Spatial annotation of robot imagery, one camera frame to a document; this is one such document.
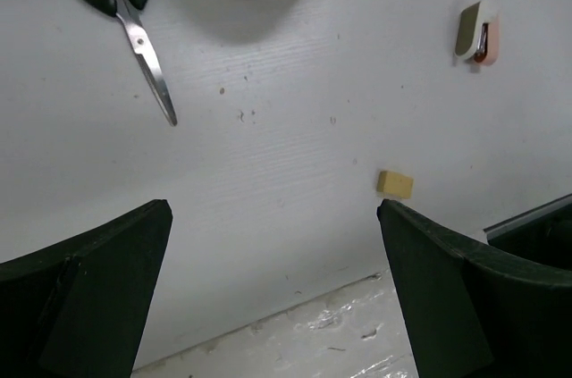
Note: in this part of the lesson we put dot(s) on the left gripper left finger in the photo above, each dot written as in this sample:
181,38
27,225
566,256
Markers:
78,308

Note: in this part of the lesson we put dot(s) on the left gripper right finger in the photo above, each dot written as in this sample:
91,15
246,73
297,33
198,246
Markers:
471,309

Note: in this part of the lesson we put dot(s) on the tan eraser block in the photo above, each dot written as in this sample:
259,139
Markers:
394,184

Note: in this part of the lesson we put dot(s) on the pink mini stapler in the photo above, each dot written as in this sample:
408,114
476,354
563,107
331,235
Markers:
478,37

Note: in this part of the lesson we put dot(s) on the black handled scissors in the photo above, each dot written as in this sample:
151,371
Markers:
127,13

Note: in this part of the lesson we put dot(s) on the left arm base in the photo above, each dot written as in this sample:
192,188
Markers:
541,235

